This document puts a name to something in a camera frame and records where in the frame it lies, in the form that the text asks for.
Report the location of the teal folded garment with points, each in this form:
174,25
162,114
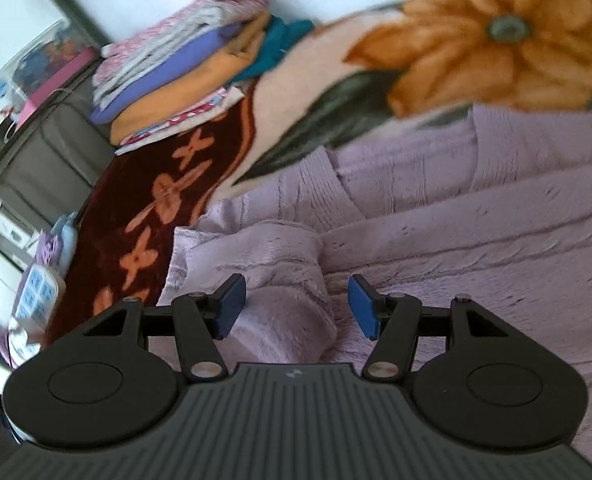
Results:
279,38

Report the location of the floral plush blanket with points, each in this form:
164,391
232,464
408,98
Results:
410,64

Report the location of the light blue cloth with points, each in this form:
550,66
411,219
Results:
66,230

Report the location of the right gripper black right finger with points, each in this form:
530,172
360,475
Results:
395,322

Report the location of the clear plastic storage box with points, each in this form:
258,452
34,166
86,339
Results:
39,60

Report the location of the blue folded garment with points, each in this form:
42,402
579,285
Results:
178,64

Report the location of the dark green bed frame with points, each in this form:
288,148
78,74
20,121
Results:
52,163

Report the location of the orange folded garment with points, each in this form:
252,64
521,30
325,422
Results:
187,90

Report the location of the grey white folded garment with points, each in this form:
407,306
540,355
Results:
166,45

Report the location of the pink patterned folded cloth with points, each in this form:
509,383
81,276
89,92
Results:
210,108

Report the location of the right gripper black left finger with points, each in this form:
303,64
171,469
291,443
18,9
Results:
194,321

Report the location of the white power strip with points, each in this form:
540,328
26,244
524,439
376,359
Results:
38,297

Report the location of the pink knitted folded garment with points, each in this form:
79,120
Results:
244,8

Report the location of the lilac knitted cardigan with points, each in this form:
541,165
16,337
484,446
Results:
497,205

